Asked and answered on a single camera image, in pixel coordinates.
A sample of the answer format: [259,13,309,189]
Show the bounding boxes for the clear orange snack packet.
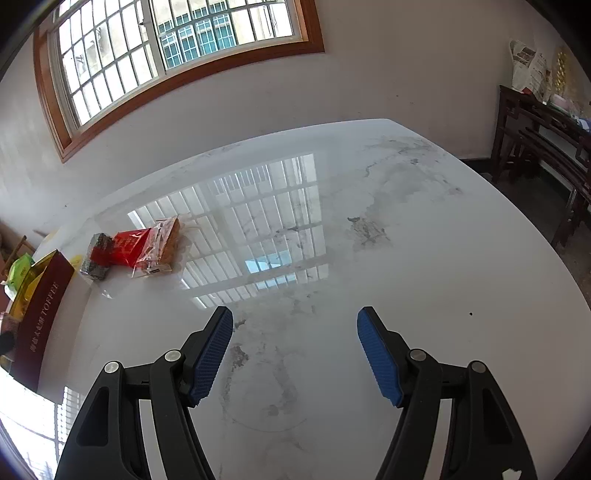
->
[131,217,182,278]

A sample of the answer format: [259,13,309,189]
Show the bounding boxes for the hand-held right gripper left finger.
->
[54,305,234,480]

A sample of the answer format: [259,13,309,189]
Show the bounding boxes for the wooden framed window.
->
[33,0,325,163]

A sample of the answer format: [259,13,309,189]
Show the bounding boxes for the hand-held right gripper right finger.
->
[356,306,539,480]

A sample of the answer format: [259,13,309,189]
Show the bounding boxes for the green snack package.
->
[2,256,35,298]

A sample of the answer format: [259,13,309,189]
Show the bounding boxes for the gold chocolate bouquet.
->
[549,46,578,104]

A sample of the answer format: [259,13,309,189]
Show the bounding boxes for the gold and maroon tin box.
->
[0,249,75,393]

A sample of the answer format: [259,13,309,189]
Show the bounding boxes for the red flat packet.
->
[90,228,153,268]

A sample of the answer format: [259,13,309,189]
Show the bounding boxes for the black sesame bar packet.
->
[79,233,114,281]

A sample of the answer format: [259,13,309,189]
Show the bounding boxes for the folded newspaper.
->
[509,39,550,100]

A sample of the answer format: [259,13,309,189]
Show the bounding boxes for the dark wooden side table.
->
[492,84,591,247]

